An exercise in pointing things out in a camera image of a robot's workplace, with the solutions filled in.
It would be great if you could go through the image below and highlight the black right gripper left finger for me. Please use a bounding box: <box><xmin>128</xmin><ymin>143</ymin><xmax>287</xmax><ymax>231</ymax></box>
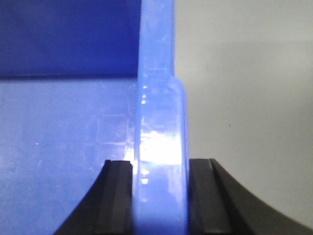
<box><xmin>55</xmin><ymin>160</ymin><xmax>134</xmax><ymax>235</ymax></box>

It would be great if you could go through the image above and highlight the large blue plastic bin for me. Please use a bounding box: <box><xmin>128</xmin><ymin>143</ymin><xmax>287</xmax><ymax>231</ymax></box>
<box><xmin>0</xmin><ymin>0</ymin><xmax>189</xmax><ymax>235</ymax></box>

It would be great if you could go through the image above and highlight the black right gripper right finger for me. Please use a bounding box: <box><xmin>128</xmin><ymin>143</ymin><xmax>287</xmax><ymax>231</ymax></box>
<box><xmin>188</xmin><ymin>159</ymin><xmax>308</xmax><ymax>235</ymax></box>

